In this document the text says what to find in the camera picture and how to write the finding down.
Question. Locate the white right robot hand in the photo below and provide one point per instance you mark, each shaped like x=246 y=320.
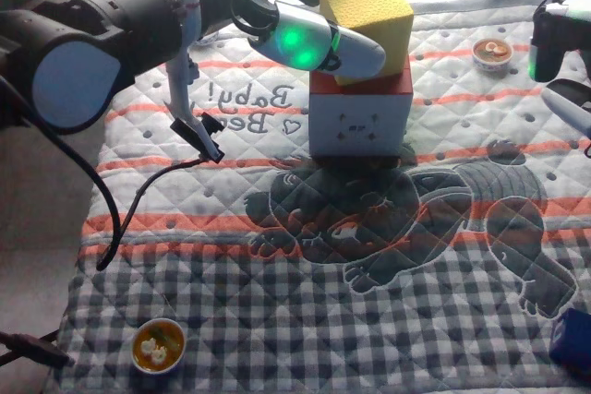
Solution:
x=551 y=48

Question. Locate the yellow block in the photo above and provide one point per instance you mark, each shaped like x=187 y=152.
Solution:
x=374 y=11

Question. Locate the red and white puzzle cube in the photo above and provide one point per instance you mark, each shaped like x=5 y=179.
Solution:
x=360 y=122

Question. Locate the toy ramen bowl with eggs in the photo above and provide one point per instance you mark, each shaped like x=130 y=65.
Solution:
x=491 y=53

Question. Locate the blue box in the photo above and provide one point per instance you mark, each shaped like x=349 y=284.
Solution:
x=575 y=343

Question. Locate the grey quilt with printed bear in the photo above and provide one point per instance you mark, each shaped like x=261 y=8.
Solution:
x=277 y=320

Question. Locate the toy bowl of yellow soup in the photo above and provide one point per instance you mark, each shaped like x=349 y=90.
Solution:
x=157 y=348

